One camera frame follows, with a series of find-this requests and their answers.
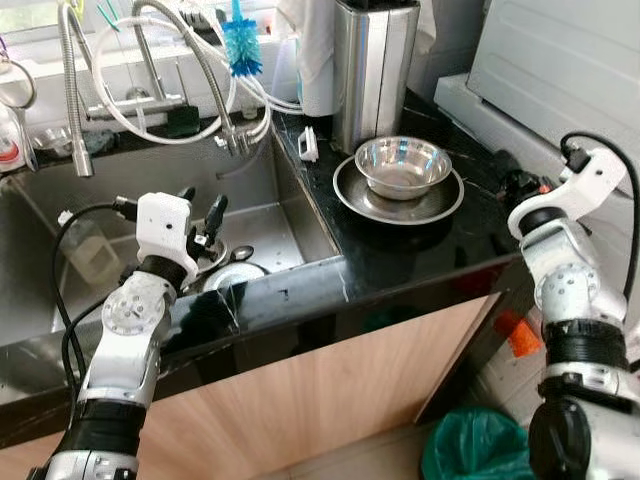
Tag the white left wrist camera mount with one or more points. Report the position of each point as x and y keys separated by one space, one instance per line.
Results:
x=163 y=225

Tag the stainless steel sink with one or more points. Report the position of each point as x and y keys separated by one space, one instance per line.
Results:
x=120 y=185

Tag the small steel mesh strainer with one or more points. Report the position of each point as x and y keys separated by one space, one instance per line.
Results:
x=12 y=85

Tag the large stainless steel bowl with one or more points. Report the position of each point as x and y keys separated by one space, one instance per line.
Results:
x=400 y=165

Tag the steel spoon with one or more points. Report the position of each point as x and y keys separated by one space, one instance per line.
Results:
x=242 y=252

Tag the round flat steel dish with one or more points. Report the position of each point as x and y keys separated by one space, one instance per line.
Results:
x=240 y=278

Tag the steel mixer tap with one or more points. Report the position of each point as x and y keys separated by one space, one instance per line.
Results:
x=147 y=65

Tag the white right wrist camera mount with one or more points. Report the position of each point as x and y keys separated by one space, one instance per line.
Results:
x=595 y=185

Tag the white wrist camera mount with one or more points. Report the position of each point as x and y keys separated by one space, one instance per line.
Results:
x=163 y=225
x=595 y=185

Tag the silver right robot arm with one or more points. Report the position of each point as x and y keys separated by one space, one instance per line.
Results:
x=570 y=290

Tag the white washing machine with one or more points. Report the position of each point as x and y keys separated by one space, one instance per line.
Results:
x=560 y=70

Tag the small white plastic clip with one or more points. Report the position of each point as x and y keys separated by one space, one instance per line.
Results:
x=309 y=146

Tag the wooden cabinet door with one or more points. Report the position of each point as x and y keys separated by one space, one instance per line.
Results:
x=300 y=400

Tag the small steel cup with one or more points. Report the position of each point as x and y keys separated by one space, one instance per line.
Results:
x=50 y=140

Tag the dark green sponge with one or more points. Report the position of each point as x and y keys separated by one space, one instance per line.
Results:
x=181 y=122

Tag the grey scouring pad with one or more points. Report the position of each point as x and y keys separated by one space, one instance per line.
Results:
x=100 y=140

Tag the stainless steel knife block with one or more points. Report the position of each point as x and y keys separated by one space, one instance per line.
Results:
x=372 y=80

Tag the clear plastic bottle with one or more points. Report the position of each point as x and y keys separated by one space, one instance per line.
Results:
x=85 y=255

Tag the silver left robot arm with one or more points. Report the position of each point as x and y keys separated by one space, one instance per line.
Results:
x=125 y=340

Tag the blue bottle brush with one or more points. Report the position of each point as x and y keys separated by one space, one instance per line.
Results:
x=241 y=50

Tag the white cloth with blue print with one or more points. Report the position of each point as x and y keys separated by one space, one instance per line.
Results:
x=312 y=60

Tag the orange plastic object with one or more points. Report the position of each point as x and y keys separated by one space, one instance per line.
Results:
x=518 y=335

